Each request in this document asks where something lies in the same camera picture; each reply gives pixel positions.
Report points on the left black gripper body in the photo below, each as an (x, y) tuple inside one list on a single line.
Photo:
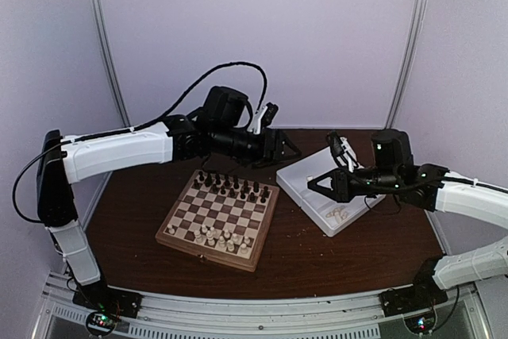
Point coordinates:
[(263, 154)]

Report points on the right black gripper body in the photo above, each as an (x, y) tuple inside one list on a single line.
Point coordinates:
[(345, 193)]

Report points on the white pawn second row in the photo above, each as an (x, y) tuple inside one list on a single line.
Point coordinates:
[(235, 238)]

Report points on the white tall piece carried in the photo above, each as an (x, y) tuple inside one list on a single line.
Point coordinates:
[(210, 236)]

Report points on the white rook corner piece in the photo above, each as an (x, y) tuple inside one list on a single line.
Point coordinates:
[(171, 230)]

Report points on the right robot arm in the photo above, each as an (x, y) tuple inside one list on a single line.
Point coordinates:
[(430, 187)]

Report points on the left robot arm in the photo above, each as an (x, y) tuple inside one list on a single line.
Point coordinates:
[(225, 124)]

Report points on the pile of white chess pieces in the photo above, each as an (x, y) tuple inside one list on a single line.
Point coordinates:
[(339, 214)]

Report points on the wooden chess board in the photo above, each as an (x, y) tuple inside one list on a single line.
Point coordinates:
[(195, 208)]

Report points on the white plastic tray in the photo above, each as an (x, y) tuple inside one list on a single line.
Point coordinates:
[(292, 179)]

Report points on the dark king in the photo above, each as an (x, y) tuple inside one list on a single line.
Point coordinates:
[(236, 184)]

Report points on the front aluminium rail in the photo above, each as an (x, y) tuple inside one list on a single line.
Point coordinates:
[(348, 316)]

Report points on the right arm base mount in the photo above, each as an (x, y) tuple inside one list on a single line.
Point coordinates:
[(422, 294)]

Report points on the right aluminium frame post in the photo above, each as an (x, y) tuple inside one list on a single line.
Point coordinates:
[(416, 23)]

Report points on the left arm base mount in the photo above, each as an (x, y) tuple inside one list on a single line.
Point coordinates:
[(107, 302)]

